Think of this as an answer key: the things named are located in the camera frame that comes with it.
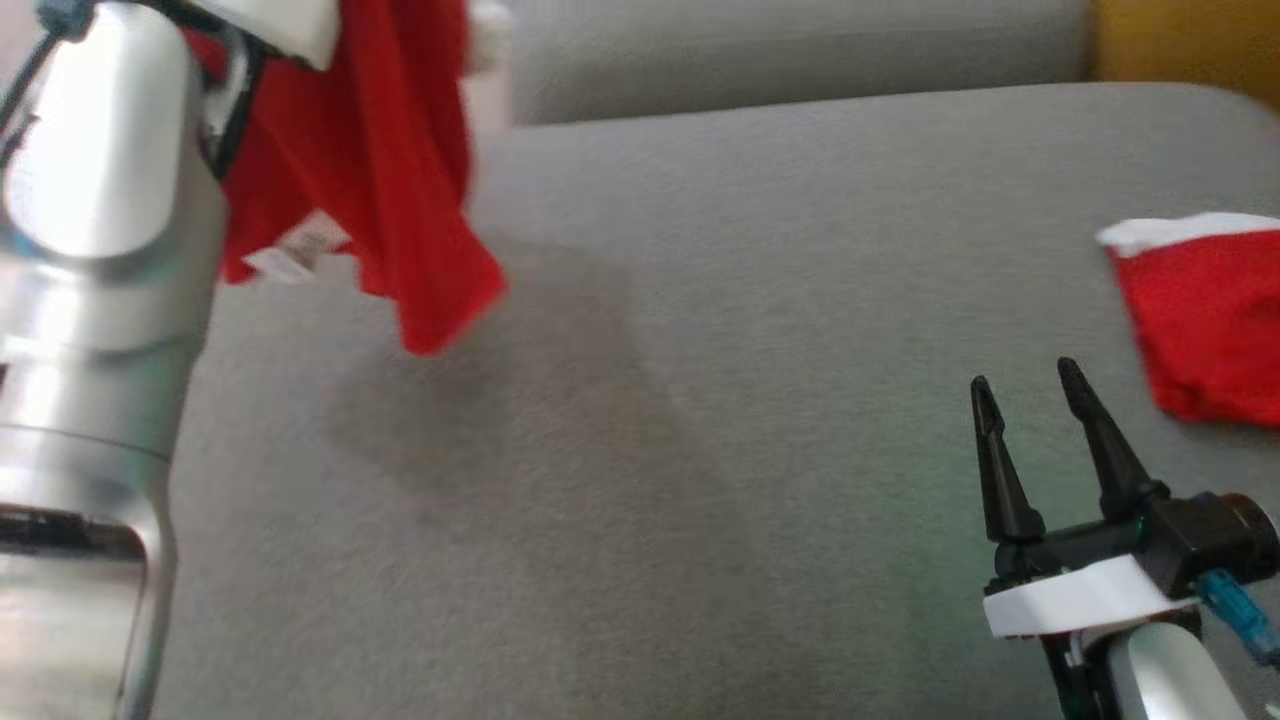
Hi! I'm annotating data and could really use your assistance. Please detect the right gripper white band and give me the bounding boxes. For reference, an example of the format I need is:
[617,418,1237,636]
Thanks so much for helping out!
[968,357,1201,641]

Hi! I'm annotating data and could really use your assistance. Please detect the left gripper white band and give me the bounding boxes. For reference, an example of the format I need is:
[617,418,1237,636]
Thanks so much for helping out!
[185,0,341,71]

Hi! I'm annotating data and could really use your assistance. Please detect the red shirt with white cuffs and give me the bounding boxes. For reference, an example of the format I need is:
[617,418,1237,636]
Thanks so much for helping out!
[185,0,513,358]

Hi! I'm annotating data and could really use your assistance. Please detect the red shorts with white stripes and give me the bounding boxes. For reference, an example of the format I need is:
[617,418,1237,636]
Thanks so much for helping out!
[1095,212,1280,429]

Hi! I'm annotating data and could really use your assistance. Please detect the large yellow sofa backrest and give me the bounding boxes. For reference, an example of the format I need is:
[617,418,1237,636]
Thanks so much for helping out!
[1088,0,1280,113]

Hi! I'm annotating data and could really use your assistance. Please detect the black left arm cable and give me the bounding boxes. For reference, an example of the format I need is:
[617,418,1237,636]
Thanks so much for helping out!
[195,35,266,183]

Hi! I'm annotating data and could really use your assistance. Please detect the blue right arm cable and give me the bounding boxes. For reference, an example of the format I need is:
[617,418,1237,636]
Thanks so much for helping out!
[1193,570,1280,669]

